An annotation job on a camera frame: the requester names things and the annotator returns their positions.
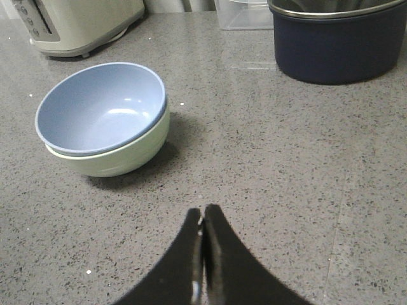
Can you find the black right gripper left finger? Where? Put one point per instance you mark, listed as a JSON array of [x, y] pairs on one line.
[[177, 277]]

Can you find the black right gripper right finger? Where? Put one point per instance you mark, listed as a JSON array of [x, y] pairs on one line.
[[233, 274]]

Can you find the green bowl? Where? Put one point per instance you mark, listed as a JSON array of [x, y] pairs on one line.
[[123, 159]]

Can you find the blue bowl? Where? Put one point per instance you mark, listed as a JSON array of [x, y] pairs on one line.
[[100, 108]]

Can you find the dark blue saucepan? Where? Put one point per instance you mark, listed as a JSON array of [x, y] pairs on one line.
[[337, 42]]

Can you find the clear plastic food container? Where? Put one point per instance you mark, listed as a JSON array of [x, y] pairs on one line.
[[243, 15]]

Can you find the cream white toaster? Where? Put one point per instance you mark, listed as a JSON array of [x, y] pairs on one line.
[[75, 28]]

